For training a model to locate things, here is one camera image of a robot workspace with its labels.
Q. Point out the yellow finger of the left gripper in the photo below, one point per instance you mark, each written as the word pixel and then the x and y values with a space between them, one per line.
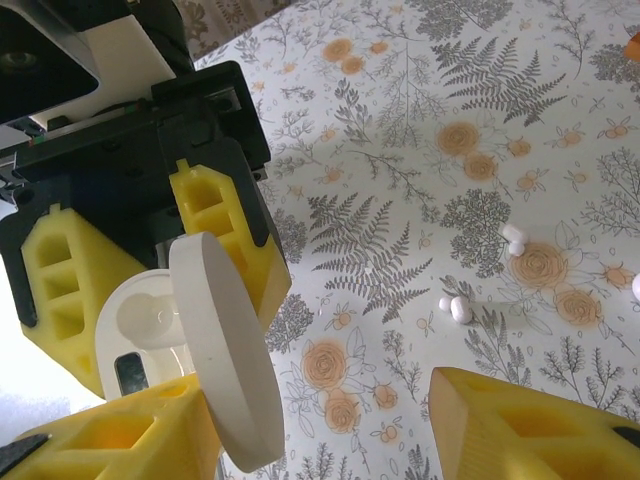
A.
pixel 55 290
pixel 215 215

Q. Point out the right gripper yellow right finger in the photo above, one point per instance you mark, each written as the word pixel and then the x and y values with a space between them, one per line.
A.
pixel 525 440

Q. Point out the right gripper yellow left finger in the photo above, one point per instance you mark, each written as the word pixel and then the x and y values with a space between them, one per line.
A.
pixel 100 440

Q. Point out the white round earbud case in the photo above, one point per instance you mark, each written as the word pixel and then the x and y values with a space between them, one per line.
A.
pixel 220 325

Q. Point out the white oval earbud case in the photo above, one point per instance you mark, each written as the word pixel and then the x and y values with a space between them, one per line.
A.
pixel 636 287

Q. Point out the small white earbud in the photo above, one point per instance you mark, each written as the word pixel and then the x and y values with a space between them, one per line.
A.
pixel 445 303
pixel 461 310
pixel 518 248
pixel 512 232

